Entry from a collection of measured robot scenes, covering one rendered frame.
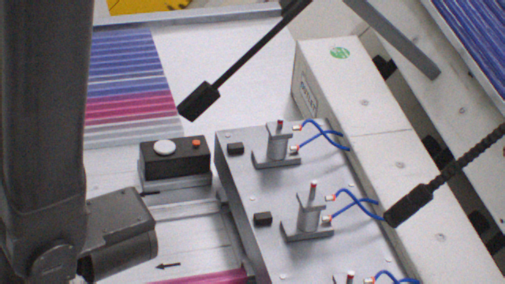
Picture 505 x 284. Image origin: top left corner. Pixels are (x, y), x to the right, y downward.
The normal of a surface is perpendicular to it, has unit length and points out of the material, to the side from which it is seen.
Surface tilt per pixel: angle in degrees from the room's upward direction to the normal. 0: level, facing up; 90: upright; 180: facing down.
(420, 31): 90
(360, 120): 43
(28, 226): 90
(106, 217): 37
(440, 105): 90
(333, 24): 90
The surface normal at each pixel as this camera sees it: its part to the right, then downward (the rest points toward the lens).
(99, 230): 0.26, -0.63
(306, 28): -0.65, -0.44
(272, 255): 0.07, -0.76
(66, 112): 0.55, 0.72
